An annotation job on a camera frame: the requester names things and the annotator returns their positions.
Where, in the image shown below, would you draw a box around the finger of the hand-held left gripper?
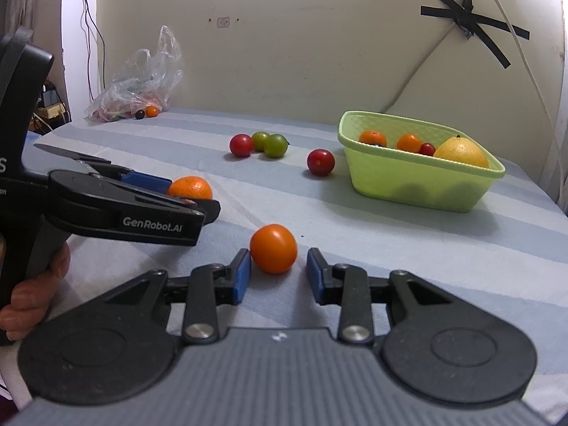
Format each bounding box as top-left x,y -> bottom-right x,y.
34,144 -> 174,196
133,186 -> 221,230

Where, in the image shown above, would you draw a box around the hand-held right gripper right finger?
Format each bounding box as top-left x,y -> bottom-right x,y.
306,247 -> 455,344

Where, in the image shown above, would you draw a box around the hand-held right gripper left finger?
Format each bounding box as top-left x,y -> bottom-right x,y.
104,248 -> 253,344

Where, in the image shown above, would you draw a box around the mandarin orange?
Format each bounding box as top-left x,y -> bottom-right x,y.
359,130 -> 388,148
168,176 -> 214,201

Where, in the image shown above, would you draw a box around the orange tomato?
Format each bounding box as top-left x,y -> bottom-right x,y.
396,134 -> 423,153
250,224 -> 298,274

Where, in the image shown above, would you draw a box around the light green plastic basket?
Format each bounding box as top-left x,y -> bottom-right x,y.
337,111 -> 507,214

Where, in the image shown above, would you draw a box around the large yellow citrus fruit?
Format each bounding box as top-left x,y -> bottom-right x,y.
432,136 -> 490,169

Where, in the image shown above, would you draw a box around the person's left hand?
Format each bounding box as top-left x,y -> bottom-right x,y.
0,240 -> 72,342

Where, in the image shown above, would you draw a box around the grey striped bed sheet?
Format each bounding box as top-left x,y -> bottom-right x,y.
0,106 -> 568,426

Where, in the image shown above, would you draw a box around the clear plastic bag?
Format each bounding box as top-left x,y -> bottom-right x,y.
86,25 -> 184,121

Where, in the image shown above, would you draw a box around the beige box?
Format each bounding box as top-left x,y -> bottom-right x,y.
34,103 -> 68,121

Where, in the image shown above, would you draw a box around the black tape cross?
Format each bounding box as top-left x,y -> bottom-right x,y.
421,0 -> 531,69

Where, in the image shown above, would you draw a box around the black hanging cables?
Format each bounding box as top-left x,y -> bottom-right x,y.
77,0 -> 107,103

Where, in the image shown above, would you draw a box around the cream cable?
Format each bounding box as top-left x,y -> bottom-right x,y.
384,27 -> 462,114

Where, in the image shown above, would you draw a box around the white power cable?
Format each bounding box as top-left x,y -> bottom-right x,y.
473,0 -> 568,160

